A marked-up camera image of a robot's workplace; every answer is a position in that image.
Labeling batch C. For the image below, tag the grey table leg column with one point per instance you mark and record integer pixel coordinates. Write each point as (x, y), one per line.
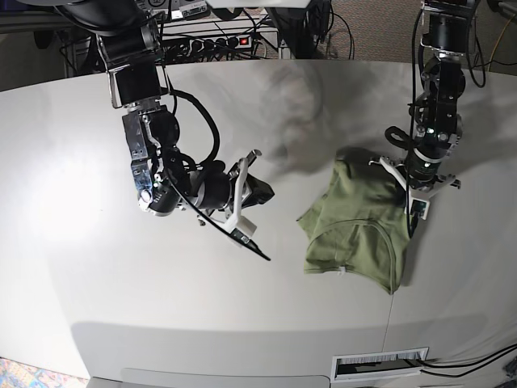
(285, 23)

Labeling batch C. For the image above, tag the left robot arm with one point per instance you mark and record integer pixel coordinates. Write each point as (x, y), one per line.
(435, 127)

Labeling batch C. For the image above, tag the table cable grommet slot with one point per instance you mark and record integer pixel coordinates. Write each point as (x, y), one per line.
(377, 366)

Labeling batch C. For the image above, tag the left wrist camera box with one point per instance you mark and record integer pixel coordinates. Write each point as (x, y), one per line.
(419, 208)

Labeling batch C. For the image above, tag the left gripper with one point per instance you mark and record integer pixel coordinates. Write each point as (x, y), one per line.
(417, 175)

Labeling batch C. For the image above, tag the green T-shirt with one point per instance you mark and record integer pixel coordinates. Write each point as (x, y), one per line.
(358, 225)

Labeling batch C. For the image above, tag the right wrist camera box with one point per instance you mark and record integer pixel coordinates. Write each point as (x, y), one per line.
(244, 230)

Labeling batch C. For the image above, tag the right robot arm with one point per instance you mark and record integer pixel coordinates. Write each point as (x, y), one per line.
(165, 178)

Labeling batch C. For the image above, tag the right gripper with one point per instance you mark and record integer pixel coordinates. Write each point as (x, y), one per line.
(221, 196)

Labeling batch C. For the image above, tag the black power strip red switch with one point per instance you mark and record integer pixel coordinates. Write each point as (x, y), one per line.
(234, 43)

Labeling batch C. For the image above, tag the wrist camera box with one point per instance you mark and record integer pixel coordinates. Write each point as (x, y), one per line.
(244, 230)
(419, 208)

